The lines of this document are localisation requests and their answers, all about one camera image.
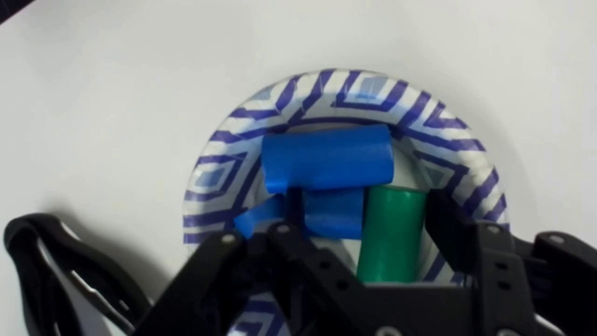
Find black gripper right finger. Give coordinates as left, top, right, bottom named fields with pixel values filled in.
left=425, top=191, right=539, bottom=336

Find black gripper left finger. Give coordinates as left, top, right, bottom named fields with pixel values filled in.
left=132, top=223, right=367, bottom=336

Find green cylinder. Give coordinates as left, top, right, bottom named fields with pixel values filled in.
left=356, top=187, right=427, bottom=284

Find blue patterned paper plate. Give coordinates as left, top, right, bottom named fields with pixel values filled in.
left=180, top=68, right=509, bottom=336

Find blue tape piece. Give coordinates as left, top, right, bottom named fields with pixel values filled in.
left=233, top=126, right=393, bottom=239

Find black tongs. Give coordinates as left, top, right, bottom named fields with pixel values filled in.
left=3, top=213, right=151, bottom=336

